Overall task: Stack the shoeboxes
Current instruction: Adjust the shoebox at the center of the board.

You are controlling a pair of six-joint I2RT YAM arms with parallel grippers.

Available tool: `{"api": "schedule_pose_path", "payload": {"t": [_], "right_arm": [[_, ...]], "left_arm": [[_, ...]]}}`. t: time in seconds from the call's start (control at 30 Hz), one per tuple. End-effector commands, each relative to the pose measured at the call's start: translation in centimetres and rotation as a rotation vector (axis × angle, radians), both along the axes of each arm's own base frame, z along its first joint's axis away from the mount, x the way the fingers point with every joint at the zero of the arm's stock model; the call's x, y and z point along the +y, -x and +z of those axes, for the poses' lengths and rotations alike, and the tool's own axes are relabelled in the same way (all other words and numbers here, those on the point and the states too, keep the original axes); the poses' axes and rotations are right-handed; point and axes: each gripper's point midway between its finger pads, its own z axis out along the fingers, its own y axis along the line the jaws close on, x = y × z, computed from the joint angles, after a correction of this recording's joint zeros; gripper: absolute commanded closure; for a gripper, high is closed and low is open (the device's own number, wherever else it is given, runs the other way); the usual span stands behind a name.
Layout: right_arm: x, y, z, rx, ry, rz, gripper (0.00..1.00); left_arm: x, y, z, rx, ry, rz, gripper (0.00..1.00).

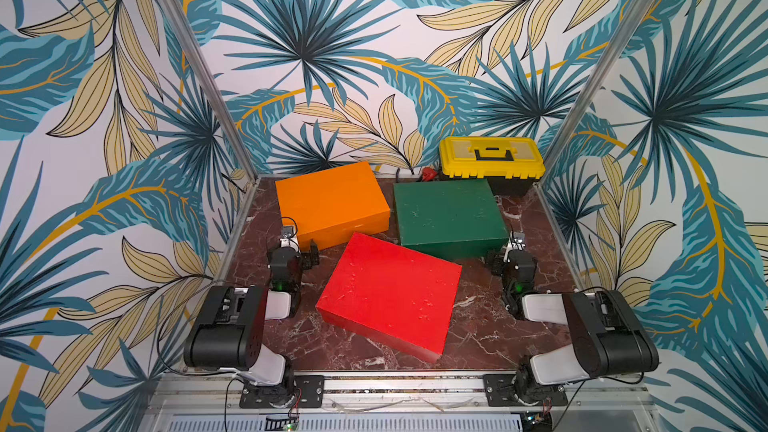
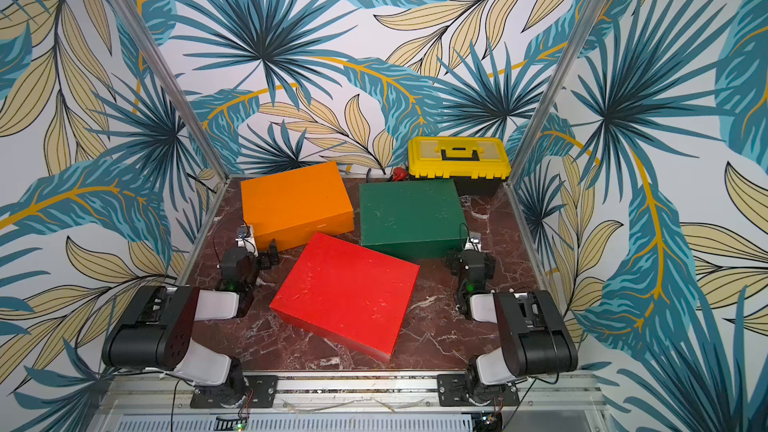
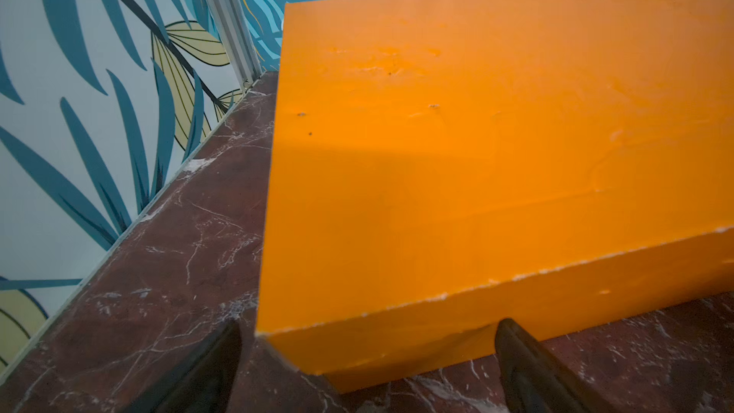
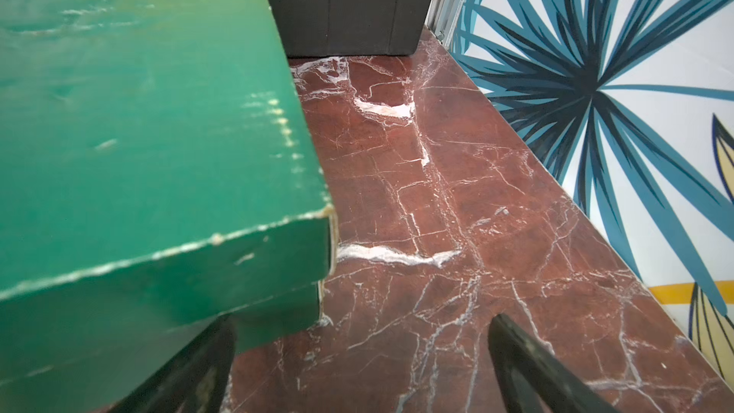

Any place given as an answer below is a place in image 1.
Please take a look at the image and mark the green shoebox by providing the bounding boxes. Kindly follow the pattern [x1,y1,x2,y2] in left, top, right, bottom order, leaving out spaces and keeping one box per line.
[393,179,509,261]

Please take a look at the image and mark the red shoebox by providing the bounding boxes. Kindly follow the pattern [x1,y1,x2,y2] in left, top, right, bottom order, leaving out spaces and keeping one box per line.
[316,233,462,364]

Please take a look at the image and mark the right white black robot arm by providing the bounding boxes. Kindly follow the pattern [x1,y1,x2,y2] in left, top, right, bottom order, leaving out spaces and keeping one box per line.
[484,248,659,395]

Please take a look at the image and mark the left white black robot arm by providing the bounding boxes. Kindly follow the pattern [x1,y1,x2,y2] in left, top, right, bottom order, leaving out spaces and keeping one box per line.
[183,239,319,392]

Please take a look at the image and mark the orange shoebox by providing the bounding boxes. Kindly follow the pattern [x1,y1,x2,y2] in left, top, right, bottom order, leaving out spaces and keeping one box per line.
[275,162,391,251]

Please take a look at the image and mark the yellow black toolbox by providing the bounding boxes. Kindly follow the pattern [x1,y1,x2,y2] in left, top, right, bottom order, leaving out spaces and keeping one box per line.
[439,136,546,197]

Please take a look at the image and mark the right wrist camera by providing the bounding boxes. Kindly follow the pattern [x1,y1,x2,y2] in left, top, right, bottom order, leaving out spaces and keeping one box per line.
[507,232,526,251]

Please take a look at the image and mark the red handled pliers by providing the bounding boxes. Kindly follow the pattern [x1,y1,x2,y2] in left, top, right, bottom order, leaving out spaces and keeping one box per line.
[418,167,439,182]

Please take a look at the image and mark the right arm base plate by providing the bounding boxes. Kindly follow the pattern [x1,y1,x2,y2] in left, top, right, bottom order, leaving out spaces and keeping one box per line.
[482,373,568,407]

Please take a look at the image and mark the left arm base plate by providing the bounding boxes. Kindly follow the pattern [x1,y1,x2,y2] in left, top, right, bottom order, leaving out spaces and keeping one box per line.
[239,375,325,409]

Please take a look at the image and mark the aluminium front rail frame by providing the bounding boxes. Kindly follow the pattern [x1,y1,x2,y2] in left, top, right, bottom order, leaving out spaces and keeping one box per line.
[139,370,662,431]

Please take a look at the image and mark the left aluminium corner post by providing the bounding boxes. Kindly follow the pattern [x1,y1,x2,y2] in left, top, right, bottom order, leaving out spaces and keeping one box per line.
[157,0,258,183]

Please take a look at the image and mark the aluminium corner post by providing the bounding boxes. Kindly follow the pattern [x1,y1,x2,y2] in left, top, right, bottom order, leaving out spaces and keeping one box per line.
[544,0,654,177]
[157,0,258,183]

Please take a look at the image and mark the right aluminium corner post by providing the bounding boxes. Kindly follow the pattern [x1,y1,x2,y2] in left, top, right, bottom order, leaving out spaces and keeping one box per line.
[544,0,654,177]

